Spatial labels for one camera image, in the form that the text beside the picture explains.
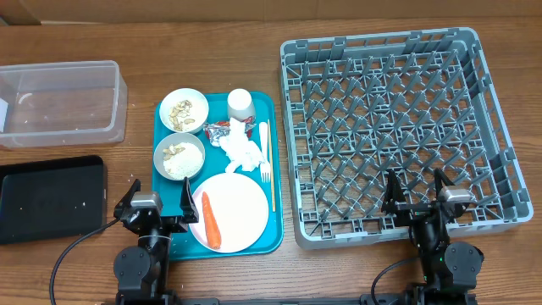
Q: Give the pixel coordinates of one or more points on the white paper cup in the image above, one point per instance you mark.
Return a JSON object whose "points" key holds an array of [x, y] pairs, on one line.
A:
{"points": [[240, 104]]}

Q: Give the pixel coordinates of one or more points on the orange carrot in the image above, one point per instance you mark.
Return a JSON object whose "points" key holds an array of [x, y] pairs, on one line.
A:
{"points": [[214, 239]]}

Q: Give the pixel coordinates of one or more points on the crumpled foil wrapper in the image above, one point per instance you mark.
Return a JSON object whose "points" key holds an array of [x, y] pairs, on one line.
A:
{"points": [[214, 132]]}

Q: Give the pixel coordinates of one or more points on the white bowl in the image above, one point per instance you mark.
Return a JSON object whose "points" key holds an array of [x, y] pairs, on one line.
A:
{"points": [[199, 106]]}

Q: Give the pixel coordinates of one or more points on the wooden chopstick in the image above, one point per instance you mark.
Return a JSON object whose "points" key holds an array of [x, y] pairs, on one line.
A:
{"points": [[270, 160]]}

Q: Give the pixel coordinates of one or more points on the white round plate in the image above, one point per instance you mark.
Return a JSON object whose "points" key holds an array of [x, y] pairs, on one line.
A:
{"points": [[240, 209]]}

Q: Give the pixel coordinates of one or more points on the white plastic fork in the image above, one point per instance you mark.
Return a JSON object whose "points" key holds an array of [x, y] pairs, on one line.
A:
{"points": [[265, 169]]}

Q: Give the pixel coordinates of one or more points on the teal plastic tray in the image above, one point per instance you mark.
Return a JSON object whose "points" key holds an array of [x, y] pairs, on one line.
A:
{"points": [[184, 245]]}

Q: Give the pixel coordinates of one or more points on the crumpled white tissue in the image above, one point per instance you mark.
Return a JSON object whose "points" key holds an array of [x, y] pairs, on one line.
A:
{"points": [[239, 149]]}

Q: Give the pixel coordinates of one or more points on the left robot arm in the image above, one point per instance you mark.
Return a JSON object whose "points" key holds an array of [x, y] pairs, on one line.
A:
{"points": [[142, 270]]}

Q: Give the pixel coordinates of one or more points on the white rice pile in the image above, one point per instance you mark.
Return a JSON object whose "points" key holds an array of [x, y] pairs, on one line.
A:
{"points": [[182, 160]]}

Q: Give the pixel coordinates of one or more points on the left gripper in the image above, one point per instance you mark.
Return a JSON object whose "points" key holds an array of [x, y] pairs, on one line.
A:
{"points": [[187, 213]]}

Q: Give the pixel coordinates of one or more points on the black waste tray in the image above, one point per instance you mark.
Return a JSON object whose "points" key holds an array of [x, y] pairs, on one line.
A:
{"points": [[53, 198]]}

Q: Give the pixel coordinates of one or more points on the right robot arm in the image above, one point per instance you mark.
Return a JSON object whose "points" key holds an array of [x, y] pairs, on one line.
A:
{"points": [[449, 268]]}

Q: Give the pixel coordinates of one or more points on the grey plastic dishwasher rack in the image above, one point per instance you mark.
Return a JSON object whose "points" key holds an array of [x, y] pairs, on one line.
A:
{"points": [[358, 107]]}

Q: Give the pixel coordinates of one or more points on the clear plastic bin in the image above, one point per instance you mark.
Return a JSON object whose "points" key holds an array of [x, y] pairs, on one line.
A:
{"points": [[63, 103]]}

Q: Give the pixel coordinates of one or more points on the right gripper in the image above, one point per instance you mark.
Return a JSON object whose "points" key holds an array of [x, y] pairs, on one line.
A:
{"points": [[393, 202]]}

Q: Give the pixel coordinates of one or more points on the nut shells pile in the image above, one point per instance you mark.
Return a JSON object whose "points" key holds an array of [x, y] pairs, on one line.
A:
{"points": [[180, 115]]}

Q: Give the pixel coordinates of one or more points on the grey bowl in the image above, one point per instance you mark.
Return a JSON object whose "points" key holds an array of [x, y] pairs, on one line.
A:
{"points": [[175, 138]]}

